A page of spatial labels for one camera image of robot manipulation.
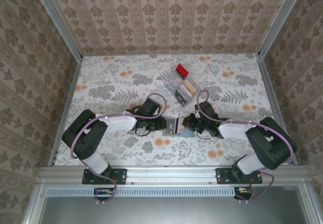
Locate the aluminium side rail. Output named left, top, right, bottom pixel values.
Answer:
left=256, top=53, right=299, bottom=165
left=47, top=56, right=84, bottom=166

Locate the green card holder wallet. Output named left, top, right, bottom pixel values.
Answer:
left=163, top=118, right=196, bottom=138

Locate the black connector box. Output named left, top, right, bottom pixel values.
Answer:
left=93, top=187, right=114, bottom=201
left=233, top=186, right=253, bottom=200

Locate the thin black left camera cable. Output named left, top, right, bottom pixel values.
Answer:
left=135, top=127, right=152, bottom=137

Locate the light grey card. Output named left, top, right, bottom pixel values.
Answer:
left=179, top=84, right=194, bottom=100

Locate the grey metal panel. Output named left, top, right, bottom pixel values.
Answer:
left=37, top=185, right=310, bottom=224

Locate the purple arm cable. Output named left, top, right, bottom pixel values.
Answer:
left=196, top=90, right=296, bottom=204
left=70, top=93, right=170, bottom=206

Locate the aluminium corner post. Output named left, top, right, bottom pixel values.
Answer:
left=257, top=0, right=310, bottom=58
left=29, top=0, right=84, bottom=61

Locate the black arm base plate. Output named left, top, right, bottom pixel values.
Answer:
left=216, top=167, right=263, bottom=185
left=81, top=167, right=128, bottom=185

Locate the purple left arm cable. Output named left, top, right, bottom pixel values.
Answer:
left=70, top=93, right=170, bottom=206

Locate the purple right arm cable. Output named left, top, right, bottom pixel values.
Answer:
left=196, top=90, right=296, bottom=204

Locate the beige card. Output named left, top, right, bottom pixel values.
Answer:
left=183, top=79, right=197, bottom=95

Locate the thin black right camera cable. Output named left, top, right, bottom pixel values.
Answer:
left=196, top=130, right=215, bottom=140

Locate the aluminium mounting rail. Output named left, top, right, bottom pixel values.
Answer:
left=37, top=165, right=309, bottom=186

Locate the dark grey card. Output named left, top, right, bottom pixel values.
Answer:
left=174, top=87, right=189, bottom=106

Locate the slotted grey cable duct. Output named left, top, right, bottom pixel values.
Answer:
left=45, top=186, right=237, bottom=198

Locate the red card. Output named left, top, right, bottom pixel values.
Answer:
left=176, top=63, right=190, bottom=80

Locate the clear acrylic card stand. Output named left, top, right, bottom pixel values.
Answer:
left=163, top=62, right=200, bottom=108

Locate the thin black camera cable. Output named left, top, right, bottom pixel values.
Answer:
left=196, top=130, right=215, bottom=140
left=135, top=127, right=152, bottom=137

